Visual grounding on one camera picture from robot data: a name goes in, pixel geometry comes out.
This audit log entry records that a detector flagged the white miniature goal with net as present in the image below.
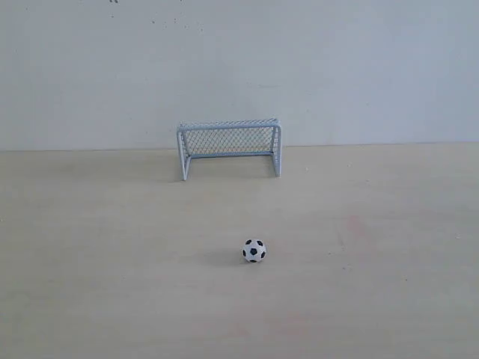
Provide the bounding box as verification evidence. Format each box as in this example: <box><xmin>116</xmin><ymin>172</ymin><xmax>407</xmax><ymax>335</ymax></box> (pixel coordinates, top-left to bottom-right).
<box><xmin>176</xmin><ymin>118</ymin><xmax>282</xmax><ymax>181</ymax></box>

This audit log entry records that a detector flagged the black and white mini football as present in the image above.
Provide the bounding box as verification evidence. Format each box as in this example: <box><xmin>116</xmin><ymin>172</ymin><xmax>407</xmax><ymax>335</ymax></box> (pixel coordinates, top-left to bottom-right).
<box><xmin>242</xmin><ymin>239</ymin><xmax>266</xmax><ymax>263</ymax></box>

